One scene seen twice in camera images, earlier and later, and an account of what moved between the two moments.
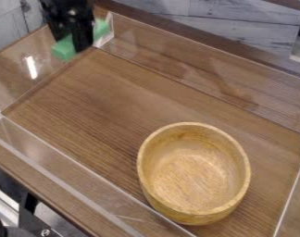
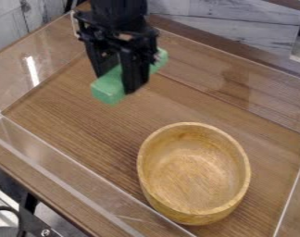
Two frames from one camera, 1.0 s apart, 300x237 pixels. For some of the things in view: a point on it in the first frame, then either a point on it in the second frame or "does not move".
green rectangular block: (63, 47) -> (107, 88)
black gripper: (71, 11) -> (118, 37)
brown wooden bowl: (193, 168) does not move
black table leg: (30, 202) does not move
